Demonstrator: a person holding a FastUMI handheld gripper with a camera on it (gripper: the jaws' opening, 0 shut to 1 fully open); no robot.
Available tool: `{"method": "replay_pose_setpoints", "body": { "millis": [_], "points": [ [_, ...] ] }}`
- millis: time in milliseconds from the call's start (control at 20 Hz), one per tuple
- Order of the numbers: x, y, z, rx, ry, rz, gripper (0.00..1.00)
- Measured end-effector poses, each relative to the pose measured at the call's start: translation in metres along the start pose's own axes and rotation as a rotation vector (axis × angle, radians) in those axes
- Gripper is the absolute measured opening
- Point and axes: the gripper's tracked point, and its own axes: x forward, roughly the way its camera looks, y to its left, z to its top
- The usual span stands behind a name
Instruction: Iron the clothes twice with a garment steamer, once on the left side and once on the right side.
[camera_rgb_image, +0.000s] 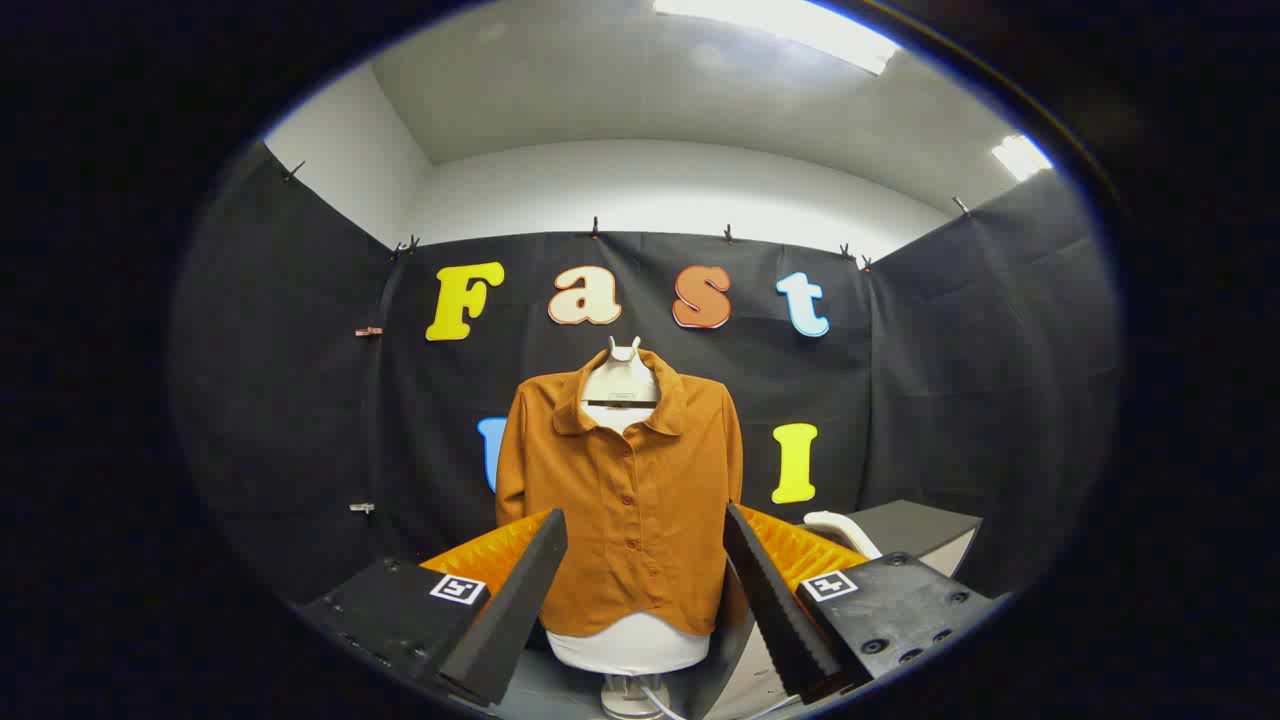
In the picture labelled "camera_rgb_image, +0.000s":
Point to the white garment steamer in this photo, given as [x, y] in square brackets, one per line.
[845, 528]

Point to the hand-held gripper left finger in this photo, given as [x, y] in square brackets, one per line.
[510, 600]

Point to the grey side table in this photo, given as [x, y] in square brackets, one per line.
[915, 525]

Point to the long ceiling light panel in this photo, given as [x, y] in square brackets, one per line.
[790, 25]

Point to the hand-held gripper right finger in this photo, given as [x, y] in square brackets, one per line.
[775, 610]

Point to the white mannequin stand base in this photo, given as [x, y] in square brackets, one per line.
[630, 695]

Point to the small ceiling light panel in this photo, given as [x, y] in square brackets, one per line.
[1020, 157]

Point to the white mannequin torso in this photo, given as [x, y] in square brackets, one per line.
[625, 648]

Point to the black backdrop cloth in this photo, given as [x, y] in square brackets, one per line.
[950, 400]

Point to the orange-brown button shirt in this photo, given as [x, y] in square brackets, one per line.
[640, 520]

